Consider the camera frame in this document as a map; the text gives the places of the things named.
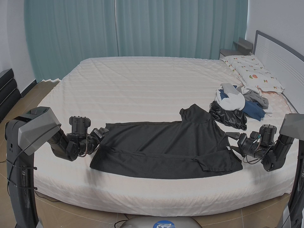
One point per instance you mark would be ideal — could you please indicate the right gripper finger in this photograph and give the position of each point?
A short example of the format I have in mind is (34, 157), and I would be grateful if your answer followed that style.
(237, 148)
(232, 136)

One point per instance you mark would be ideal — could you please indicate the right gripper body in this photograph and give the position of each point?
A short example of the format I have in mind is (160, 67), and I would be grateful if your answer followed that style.
(249, 146)

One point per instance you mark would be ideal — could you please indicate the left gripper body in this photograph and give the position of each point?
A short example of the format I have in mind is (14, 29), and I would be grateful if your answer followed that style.
(101, 134)

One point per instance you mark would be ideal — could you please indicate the black T-shirt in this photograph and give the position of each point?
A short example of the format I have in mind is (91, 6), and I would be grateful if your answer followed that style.
(154, 139)

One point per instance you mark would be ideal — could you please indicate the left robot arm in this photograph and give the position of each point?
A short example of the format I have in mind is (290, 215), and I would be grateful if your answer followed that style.
(33, 132)

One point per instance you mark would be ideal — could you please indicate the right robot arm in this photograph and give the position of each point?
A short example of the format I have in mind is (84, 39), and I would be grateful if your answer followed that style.
(287, 127)

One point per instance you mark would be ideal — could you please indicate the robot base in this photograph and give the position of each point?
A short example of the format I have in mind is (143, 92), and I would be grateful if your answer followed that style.
(147, 223)

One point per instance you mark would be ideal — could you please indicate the pile of clothes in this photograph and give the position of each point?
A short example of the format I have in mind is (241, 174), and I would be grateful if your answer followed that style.
(231, 102)

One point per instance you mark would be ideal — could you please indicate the bed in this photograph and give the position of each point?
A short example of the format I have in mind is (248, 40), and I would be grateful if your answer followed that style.
(142, 84)

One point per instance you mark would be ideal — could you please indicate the black satin garment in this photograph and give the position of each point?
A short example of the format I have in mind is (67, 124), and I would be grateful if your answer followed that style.
(235, 120)

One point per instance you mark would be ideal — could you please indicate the white printed pillow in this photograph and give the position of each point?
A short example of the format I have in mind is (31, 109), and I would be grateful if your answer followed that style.
(251, 73)

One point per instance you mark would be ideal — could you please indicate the grey bedside table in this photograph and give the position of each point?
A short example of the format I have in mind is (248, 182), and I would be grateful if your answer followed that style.
(243, 44)

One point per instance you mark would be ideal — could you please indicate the black chest of drawers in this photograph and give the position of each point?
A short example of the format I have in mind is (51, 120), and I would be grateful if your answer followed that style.
(8, 91)

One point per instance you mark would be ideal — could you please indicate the blue-green curtain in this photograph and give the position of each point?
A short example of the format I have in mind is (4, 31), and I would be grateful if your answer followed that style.
(71, 27)
(180, 20)

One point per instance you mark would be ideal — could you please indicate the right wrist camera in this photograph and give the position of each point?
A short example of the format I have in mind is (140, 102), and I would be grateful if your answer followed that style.
(254, 135)

